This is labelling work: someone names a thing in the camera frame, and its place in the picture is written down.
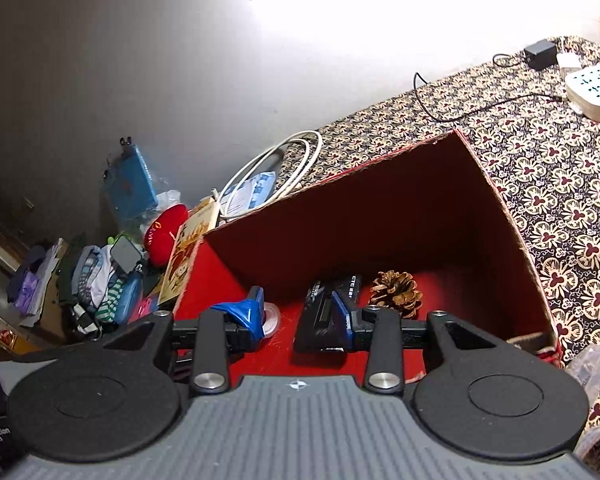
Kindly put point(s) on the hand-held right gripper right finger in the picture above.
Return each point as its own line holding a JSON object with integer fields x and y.
{"x": 342, "y": 317}

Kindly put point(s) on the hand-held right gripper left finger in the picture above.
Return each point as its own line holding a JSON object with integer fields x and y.
{"x": 245, "y": 312}

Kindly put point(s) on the small clear tape roll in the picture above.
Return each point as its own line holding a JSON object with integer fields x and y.
{"x": 271, "y": 320}

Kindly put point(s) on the black rectangular device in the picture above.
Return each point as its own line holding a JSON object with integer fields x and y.
{"x": 315, "y": 320}

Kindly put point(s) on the brown pine cone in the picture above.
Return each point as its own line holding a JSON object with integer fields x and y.
{"x": 395, "y": 292}

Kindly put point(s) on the red cardboard box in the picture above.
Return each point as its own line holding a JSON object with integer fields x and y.
{"x": 380, "y": 220}

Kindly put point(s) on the illustrated yellow book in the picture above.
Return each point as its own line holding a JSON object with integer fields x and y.
{"x": 185, "y": 255}

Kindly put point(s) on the pink plastic item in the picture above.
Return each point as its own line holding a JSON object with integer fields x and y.
{"x": 145, "y": 307}

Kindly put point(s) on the red plush toy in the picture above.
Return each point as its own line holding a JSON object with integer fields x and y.
{"x": 162, "y": 235}

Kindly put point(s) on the stack of purple papers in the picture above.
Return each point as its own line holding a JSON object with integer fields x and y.
{"x": 30, "y": 290}

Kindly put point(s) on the blue glasses case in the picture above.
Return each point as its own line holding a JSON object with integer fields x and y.
{"x": 127, "y": 300}

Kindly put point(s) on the blue and white packet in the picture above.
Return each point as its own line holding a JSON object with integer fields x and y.
{"x": 255, "y": 187}

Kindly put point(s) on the small pocket mirror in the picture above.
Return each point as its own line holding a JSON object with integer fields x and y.
{"x": 125, "y": 255}

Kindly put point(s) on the clear plastic bag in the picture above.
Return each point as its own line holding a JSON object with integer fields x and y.
{"x": 169, "y": 197}

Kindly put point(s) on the pile of striped clothes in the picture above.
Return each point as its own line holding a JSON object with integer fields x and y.
{"x": 95, "y": 280}

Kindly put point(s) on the blue zip case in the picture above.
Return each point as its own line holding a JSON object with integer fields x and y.
{"x": 130, "y": 185}

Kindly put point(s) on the floral patterned blanket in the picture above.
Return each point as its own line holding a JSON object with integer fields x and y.
{"x": 555, "y": 200}

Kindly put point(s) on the clear plastic package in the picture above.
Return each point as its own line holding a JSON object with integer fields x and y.
{"x": 590, "y": 362}

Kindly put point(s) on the black charger adapter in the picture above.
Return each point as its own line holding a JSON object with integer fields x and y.
{"x": 540, "y": 55}

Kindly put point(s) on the white plug adapter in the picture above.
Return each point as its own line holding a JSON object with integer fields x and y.
{"x": 569, "y": 60}

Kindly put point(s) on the white power strip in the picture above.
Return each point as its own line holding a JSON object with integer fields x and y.
{"x": 595, "y": 85}

